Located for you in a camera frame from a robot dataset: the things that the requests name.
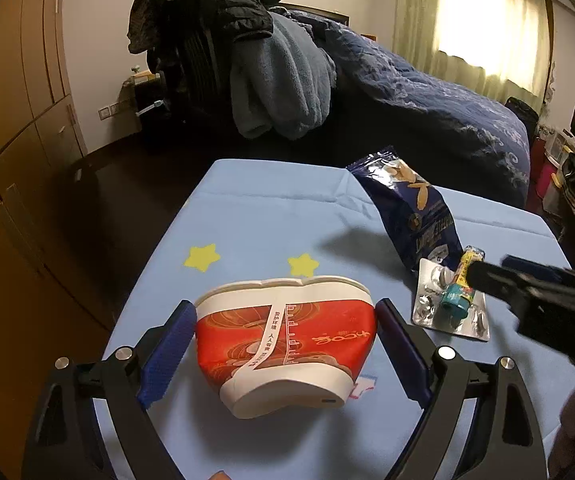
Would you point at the dark clothes pile on chair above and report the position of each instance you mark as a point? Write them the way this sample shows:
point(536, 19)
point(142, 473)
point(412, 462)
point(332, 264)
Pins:
point(189, 43)

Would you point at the dark bedside table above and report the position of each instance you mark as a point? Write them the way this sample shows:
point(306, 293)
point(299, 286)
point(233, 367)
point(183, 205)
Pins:
point(146, 96)

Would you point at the person's left hand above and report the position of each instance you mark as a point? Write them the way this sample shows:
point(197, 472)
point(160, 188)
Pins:
point(220, 475)

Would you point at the light blue fleece blanket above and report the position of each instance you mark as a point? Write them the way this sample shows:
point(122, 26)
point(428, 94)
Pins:
point(282, 83)

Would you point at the bed with blue duvet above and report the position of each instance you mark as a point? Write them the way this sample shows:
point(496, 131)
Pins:
point(453, 136)

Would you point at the red pink storage boxes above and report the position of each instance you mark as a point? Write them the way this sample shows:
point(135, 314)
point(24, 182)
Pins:
point(547, 153)

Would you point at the light blue star tablecloth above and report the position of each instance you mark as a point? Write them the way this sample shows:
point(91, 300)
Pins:
point(249, 220)

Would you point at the black suitcase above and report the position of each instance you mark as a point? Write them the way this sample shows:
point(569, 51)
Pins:
point(526, 115)

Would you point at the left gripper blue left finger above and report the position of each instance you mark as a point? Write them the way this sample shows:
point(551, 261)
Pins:
point(160, 351)

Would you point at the wooden wardrobe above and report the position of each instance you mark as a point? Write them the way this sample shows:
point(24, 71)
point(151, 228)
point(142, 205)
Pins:
point(46, 301)

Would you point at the red white paper noodle bowl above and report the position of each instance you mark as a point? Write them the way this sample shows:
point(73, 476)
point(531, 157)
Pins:
point(268, 345)

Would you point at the colourful teal tube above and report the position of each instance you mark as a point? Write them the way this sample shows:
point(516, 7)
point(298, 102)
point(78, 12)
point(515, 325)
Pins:
point(459, 295)

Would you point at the dark blue snack wrapper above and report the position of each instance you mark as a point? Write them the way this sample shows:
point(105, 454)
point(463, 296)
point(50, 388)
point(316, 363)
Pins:
point(414, 214)

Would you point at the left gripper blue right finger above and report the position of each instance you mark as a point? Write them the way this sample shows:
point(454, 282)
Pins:
point(409, 350)

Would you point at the green window curtain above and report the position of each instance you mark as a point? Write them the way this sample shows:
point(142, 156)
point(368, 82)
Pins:
point(500, 49)

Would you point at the silver pill blister pack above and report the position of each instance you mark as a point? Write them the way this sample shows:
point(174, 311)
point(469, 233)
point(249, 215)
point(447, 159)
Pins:
point(431, 309)

